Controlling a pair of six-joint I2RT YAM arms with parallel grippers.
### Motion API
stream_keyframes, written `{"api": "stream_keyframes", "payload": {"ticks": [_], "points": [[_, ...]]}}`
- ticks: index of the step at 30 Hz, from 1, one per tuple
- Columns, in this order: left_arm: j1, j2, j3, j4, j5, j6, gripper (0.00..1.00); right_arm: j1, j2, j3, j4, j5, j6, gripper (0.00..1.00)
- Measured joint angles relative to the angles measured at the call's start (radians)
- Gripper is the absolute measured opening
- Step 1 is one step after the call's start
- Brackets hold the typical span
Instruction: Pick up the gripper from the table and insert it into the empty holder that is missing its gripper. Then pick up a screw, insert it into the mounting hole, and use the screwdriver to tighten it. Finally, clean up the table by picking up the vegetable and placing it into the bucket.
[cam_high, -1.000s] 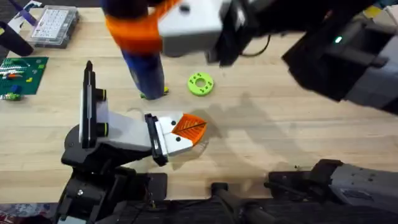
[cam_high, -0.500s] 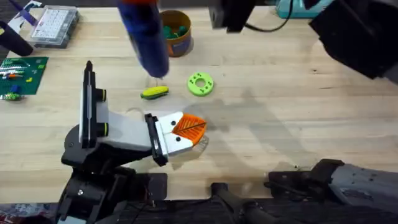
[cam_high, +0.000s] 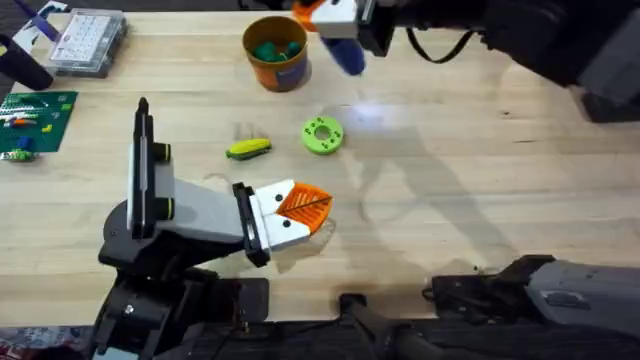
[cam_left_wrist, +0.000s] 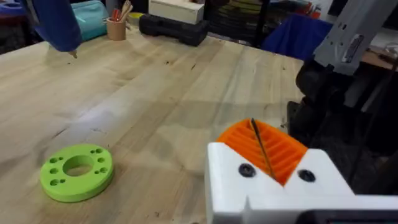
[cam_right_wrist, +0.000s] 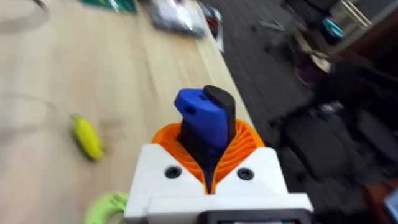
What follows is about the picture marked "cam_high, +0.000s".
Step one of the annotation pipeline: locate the white and purple box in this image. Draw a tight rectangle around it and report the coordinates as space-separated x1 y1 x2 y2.
11 0 70 52

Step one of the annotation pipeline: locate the green board with toy blocks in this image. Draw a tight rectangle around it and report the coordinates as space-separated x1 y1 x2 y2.
0 90 80 163

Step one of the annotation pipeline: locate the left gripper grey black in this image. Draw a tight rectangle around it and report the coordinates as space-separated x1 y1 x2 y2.
151 141 334 269

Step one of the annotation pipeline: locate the clear plastic screw box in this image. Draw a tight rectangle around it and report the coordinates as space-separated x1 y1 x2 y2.
48 7 129 80

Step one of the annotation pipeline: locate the orange tub with toys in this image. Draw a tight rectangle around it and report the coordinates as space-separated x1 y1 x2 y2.
241 15 312 94

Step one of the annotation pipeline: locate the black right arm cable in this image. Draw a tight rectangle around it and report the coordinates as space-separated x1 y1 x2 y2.
405 26 475 65

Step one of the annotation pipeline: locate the yellow green toy corn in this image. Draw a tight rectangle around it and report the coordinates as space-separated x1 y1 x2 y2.
224 137 274 162

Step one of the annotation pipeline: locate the blue electric screwdriver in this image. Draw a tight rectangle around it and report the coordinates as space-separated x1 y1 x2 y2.
321 36 367 77

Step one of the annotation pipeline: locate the black upright left wrist plate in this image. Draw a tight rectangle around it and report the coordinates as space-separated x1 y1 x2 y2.
126 96 157 241

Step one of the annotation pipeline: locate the green disc with holes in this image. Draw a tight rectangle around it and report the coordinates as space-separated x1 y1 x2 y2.
300 115 346 156

